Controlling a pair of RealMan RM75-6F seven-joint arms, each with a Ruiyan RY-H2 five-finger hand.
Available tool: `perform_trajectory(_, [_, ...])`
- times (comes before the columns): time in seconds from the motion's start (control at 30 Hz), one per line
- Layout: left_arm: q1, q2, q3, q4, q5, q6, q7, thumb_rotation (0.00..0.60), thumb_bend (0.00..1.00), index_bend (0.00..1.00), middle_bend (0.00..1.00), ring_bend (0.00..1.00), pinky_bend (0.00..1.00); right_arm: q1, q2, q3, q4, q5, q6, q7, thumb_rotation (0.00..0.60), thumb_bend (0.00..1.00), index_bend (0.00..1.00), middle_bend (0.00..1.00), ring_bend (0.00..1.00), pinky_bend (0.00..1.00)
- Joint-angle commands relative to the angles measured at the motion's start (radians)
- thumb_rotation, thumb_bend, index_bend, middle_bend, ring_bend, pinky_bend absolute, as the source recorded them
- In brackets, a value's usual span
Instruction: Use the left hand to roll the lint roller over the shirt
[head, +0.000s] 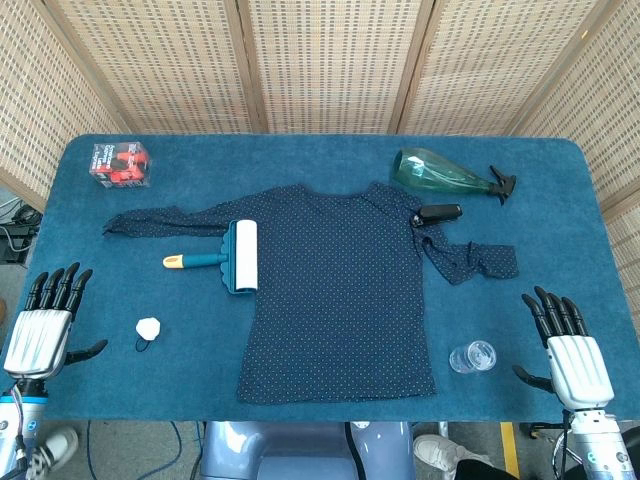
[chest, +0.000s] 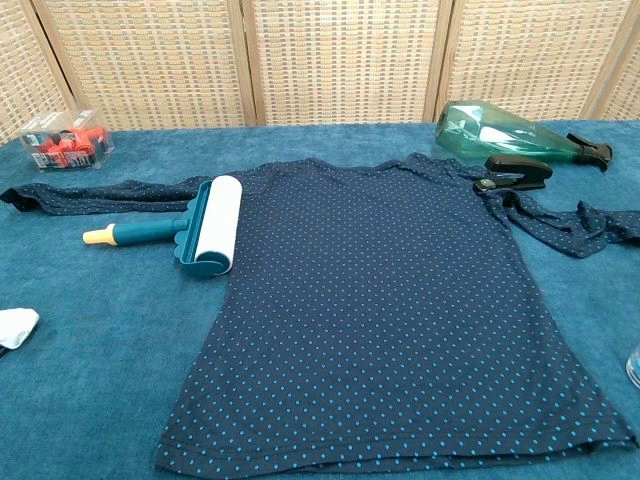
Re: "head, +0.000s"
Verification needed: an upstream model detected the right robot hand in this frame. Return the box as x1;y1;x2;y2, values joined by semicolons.
512;285;615;412

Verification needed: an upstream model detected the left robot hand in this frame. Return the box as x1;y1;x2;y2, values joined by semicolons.
2;261;109;381

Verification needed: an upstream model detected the teal lint roller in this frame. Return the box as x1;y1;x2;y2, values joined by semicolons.
162;218;260;296

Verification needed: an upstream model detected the navy polka dot shirt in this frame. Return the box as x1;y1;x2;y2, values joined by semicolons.
102;182;520;405

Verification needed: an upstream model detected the black floor equipment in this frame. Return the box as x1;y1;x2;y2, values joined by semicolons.
0;197;44;266

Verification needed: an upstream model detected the clear plastic cup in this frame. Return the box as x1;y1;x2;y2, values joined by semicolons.
448;340;498;375

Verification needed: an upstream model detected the white sneaker with black laces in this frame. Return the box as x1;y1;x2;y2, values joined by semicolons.
24;426;80;480

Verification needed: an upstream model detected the plain white sneaker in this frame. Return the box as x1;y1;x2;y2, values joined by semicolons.
413;433;494;476

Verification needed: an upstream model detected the clear box with red toy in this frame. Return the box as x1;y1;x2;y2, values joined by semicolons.
88;142;153;190

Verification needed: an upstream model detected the black stapler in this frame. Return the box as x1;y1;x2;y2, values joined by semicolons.
409;203;464;229

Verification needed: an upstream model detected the green spray bottle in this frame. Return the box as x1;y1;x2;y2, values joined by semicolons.
390;148;518;206

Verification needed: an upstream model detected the blue-grey robot torso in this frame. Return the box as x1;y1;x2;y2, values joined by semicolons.
199;420;416;480

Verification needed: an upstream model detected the teal table cover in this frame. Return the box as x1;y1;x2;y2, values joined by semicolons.
0;132;636;424

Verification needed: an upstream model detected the woven bamboo folding screen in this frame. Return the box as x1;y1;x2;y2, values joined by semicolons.
0;0;640;321

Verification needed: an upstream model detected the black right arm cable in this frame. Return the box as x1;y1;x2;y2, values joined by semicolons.
560;409;575;480

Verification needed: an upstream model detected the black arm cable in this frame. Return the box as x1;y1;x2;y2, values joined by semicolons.
9;384;29;480
560;409;575;480

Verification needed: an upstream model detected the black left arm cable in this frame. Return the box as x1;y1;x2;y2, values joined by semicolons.
9;384;29;480

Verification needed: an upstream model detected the white fluffy hair tie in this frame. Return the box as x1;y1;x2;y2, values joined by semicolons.
133;317;162;351

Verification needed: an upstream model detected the blue floor cable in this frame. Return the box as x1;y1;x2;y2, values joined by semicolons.
169;421;206;480

